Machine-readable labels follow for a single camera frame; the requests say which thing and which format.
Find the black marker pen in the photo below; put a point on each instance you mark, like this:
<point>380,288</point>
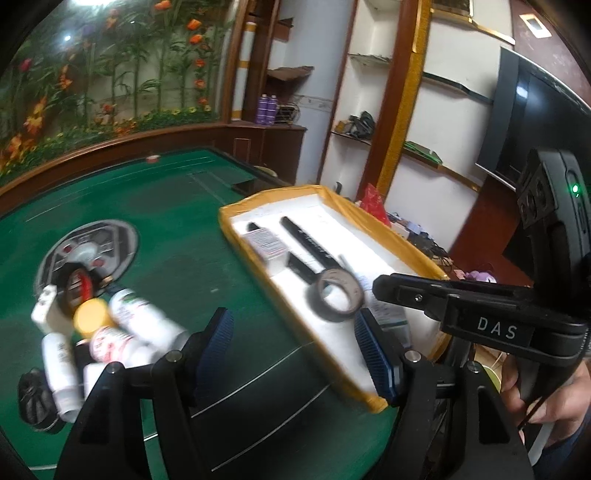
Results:
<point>307,244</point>
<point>302,270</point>

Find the person's right hand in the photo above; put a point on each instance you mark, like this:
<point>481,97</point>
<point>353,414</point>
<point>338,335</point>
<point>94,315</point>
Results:
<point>554,406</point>

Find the grey tape roll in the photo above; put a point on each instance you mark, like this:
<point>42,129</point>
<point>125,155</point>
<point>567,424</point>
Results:
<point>318,309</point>

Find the grey table centre console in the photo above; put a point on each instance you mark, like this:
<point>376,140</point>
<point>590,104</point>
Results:
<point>108,240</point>

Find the white gold pillar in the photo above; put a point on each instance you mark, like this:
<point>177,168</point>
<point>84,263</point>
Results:
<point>244,69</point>

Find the white bottle green label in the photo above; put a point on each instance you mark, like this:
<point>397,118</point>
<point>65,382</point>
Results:
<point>147,318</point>

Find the yellow-lidded jar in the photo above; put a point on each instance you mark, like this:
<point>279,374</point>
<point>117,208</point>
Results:
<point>92,316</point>

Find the person's blue trousers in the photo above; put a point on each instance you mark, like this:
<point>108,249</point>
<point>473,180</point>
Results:
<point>558,457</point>

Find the plain white bottle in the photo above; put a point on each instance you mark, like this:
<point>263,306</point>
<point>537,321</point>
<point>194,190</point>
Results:
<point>60,369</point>

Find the yellow-edged white foam tray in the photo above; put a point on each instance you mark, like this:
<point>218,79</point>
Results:
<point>355,230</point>

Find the wooden corner cabinet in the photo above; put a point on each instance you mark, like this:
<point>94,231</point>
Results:
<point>277,147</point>

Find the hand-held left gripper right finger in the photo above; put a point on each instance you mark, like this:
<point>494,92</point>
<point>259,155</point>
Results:
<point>374,355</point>

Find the white power adapter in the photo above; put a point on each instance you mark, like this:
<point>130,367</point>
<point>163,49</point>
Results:
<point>44,309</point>

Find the small white labelled box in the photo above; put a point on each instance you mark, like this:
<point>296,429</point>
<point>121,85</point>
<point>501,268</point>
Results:
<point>268,244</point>

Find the purple plush toy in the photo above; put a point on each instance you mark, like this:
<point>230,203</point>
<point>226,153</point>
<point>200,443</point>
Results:
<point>480,276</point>

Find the wooden wall shelf unit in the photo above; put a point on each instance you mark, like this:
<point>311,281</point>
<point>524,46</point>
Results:
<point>406,69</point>

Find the brown wall shelf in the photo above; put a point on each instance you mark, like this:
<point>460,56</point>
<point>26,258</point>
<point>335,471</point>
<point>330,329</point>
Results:
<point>288,71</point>

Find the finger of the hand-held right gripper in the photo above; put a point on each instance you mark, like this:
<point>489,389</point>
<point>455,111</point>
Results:
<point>406,293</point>

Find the black flat screen television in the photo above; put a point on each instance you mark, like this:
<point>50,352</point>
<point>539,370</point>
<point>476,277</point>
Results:
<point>540,115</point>

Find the small red striped chip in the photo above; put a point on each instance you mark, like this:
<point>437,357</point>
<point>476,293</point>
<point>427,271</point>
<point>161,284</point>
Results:
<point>152,159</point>

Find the artificial flower display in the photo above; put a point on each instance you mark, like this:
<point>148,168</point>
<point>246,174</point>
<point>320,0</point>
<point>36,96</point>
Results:
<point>115,69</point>

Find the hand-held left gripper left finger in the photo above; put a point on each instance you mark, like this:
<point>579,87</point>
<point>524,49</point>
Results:
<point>219,332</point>

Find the red plastic bag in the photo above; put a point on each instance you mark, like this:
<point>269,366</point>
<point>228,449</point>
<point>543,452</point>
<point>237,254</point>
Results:
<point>374,203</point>

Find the small white bottle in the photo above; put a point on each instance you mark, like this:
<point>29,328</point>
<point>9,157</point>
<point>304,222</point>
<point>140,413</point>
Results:
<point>92,376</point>

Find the black bag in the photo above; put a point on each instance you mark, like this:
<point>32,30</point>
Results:
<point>362,124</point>

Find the green flat item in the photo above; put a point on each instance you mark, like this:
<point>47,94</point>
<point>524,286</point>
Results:
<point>422,152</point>

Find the purple spray can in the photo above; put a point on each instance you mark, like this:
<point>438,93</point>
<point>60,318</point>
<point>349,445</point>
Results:
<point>263,109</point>
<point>273,110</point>

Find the white bottle red label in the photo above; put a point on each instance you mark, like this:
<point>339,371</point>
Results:
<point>115,344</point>

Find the black ribbed round object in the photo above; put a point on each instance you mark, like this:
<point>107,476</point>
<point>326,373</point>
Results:
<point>34,399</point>

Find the white wall switch plate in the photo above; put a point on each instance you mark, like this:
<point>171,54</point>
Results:
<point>535,25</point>

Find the black tape roll red core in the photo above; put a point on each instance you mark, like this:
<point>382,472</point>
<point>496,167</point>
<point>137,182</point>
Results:
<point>62,288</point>

